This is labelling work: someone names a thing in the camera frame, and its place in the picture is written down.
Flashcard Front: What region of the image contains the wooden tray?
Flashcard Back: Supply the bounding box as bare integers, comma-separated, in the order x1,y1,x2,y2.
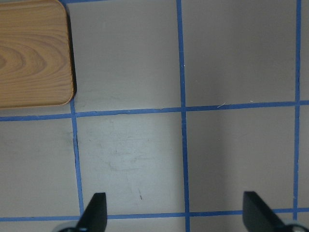
0,0,75,109

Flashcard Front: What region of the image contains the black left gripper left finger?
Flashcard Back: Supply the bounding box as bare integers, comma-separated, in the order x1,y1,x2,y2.
75,193,107,232

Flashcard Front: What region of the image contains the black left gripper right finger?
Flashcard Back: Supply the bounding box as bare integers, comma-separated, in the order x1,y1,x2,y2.
242,191,285,232

